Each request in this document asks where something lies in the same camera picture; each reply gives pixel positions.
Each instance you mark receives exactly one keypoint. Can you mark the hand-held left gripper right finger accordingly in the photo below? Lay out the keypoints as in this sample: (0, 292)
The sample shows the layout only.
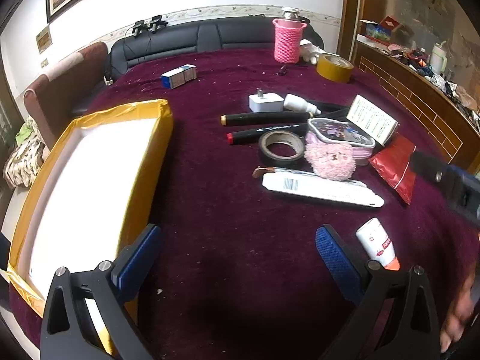
(335, 258)

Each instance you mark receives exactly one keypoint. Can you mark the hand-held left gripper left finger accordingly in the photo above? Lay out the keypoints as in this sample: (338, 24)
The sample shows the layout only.
(140, 258)

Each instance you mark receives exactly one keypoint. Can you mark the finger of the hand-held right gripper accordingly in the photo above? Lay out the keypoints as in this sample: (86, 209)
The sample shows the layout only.
(450, 187)

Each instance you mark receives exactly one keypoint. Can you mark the white tube with orange cap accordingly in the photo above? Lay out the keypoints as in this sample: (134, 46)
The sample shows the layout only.
(375, 240)

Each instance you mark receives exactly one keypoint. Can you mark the yellow-taped white foam box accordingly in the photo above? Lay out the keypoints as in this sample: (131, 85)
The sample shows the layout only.
(93, 180)

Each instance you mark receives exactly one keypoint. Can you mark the pink fluffy pom-pom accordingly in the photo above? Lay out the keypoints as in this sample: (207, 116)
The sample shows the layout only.
(330, 161)

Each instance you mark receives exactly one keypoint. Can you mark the white printed medicine box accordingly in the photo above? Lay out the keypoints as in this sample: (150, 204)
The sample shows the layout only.
(371, 118)

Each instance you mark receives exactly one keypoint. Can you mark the black tape roll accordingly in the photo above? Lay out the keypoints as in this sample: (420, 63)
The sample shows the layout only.
(279, 163)

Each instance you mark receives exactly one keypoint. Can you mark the pink printed pencil case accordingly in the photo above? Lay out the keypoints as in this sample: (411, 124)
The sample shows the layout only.
(337, 131)

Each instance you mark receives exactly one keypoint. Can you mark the black marker pen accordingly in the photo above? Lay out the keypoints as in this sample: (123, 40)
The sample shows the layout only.
(330, 107)

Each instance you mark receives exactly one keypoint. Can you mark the black marker with red end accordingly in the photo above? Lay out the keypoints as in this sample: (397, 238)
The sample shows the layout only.
(247, 135)

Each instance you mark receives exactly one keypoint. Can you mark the black marker with gold end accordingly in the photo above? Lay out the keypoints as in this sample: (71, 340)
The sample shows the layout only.
(262, 118)

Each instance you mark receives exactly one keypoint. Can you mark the white plug charger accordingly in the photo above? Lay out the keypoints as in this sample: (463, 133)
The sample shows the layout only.
(264, 103)

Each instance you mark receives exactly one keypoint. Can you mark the person's right hand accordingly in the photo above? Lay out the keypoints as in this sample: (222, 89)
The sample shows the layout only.
(459, 315)

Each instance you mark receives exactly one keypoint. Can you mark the red foil packet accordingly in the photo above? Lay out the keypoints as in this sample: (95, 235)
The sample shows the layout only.
(393, 161)

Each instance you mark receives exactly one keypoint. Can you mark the long white barcode packet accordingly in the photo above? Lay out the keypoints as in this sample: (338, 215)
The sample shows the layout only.
(318, 191)

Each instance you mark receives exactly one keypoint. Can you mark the maroon cloth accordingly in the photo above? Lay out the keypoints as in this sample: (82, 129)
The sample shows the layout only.
(225, 213)

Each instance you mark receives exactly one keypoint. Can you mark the wooden brick-pattern cabinet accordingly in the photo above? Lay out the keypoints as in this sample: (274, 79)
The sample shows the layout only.
(412, 97)

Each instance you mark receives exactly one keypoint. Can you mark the pile of assorted clutter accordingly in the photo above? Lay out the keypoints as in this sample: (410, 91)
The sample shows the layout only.
(450, 86)

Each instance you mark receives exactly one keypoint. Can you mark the white mug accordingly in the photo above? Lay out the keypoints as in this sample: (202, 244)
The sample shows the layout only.
(438, 58)

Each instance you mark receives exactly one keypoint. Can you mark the patterned cloth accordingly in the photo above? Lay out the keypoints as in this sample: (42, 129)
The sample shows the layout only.
(22, 161)

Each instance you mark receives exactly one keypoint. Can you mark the small white bottle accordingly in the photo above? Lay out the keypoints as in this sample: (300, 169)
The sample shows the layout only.
(296, 102)

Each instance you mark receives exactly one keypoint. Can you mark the yellow tape roll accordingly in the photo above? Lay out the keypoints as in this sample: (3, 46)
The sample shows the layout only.
(330, 73)

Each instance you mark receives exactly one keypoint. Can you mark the colourful printed box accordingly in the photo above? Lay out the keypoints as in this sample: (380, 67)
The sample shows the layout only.
(377, 32)

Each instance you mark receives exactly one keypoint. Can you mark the green cloth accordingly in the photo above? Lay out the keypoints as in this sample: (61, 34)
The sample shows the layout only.
(24, 132)

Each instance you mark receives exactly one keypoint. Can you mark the red box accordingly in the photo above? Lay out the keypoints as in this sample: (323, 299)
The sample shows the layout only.
(390, 23)

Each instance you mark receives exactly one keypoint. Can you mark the white plug adapter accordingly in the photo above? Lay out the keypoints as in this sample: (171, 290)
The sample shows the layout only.
(108, 81)

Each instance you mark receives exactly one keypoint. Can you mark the blue and white small carton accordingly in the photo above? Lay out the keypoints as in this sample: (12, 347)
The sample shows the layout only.
(176, 78)

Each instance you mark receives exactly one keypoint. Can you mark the reddish-brown armchair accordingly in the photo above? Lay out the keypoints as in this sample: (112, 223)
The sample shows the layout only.
(56, 93)

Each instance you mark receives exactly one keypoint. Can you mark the small black clip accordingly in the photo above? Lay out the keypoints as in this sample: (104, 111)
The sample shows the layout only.
(282, 70)

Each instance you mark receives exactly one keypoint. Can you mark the white plush toy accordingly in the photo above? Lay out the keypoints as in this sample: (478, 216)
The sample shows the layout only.
(309, 50)

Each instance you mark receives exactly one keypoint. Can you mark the flask with pink knitted sleeve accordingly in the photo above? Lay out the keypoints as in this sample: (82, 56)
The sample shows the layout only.
(287, 41)

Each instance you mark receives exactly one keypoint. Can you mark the small black device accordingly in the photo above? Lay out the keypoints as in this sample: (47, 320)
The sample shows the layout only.
(155, 23)
(138, 28)

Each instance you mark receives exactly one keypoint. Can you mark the black leather sofa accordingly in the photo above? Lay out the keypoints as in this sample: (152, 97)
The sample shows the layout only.
(210, 33)

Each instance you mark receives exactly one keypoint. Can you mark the wooden door frame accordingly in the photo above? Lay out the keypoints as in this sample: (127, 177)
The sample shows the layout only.
(350, 3)

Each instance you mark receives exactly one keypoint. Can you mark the small gold wall plaque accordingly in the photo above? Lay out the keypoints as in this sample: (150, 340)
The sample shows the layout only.
(44, 39)

